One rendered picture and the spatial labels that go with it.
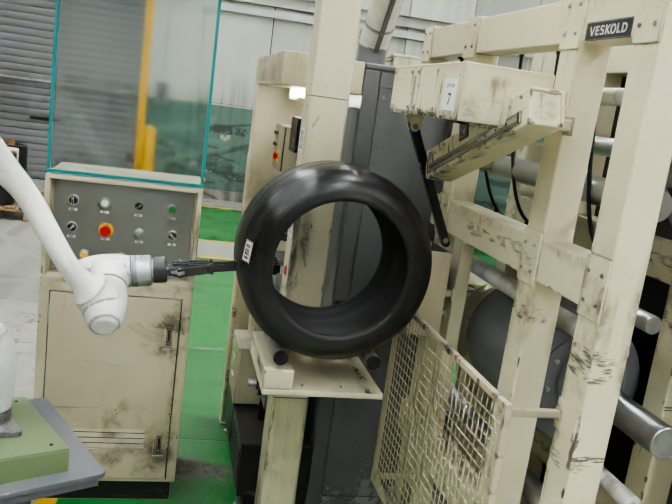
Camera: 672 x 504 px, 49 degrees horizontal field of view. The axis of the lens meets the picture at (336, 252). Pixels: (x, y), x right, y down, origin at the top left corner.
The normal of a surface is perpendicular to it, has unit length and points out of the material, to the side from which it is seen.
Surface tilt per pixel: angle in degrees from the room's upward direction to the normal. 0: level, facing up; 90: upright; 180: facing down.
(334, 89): 90
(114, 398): 88
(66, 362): 90
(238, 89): 90
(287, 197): 58
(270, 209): 65
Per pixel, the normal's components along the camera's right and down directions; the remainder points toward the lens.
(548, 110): 0.24, -0.09
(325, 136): 0.21, 0.22
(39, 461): 0.61, 0.23
